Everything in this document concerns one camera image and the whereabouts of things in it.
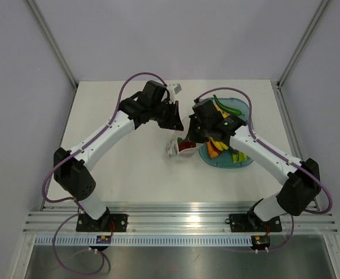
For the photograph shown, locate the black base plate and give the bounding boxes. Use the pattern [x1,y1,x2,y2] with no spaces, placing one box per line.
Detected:
[225,213,282,233]
[76,214,128,233]

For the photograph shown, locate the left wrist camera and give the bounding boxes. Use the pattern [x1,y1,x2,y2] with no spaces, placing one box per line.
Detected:
[167,83,182,95]

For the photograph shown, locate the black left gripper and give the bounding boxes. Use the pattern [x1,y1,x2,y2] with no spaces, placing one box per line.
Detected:
[150,100,184,131]

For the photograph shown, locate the aluminium frame post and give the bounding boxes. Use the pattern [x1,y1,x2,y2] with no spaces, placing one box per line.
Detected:
[276,0,331,90]
[25,0,78,92]

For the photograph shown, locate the left aluminium frame post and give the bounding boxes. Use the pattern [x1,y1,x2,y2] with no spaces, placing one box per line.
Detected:
[25,0,78,92]

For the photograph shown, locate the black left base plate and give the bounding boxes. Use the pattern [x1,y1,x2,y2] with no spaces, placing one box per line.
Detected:
[76,214,128,233]

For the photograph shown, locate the green chili pepper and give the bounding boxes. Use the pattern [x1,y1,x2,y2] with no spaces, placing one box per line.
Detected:
[213,95,242,116]

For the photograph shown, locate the yellow green corn cob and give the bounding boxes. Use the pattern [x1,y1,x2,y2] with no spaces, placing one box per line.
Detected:
[232,152,248,163]

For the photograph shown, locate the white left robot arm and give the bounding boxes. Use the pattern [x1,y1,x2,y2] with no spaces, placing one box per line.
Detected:
[53,80,184,231]

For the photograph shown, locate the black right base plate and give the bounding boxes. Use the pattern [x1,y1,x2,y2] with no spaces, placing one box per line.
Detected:
[225,213,282,233]

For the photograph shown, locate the clear zip top bag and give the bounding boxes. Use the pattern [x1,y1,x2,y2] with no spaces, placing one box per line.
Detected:
[165,116,201,160]

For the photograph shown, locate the yellow banana bunch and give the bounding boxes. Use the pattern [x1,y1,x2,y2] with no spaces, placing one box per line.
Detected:
[210,138,229,152]

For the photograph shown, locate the aluminium mounting rail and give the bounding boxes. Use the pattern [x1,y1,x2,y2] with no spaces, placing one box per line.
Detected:
[23,202,338,235]

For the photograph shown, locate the teal plastic tray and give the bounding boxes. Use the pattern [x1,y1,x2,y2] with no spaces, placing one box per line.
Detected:
[198,97,253,169]

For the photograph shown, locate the red apple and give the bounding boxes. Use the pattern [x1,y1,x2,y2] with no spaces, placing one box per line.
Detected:
[178,140,196,152]

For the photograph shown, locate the white slotted cable duct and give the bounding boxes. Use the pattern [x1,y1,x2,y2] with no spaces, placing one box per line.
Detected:
[35,235,252,247]

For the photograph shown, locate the right aluminium frame post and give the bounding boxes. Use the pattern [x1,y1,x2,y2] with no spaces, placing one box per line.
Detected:
[276,0,331,90]

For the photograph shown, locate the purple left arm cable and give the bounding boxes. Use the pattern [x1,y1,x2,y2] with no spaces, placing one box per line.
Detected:
[42,71,166,204]

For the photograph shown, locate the orange carrot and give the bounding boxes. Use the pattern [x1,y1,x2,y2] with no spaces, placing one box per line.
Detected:
[206,140,221,159]

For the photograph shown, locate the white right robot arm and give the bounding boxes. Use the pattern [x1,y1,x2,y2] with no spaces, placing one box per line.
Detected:
[188,99,321,231]

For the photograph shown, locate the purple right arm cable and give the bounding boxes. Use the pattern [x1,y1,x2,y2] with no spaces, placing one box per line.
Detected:
[193,87,333,215]

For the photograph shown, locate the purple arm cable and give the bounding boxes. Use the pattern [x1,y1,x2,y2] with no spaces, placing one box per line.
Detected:
[42,71,166,204]
[193,87,333,215]

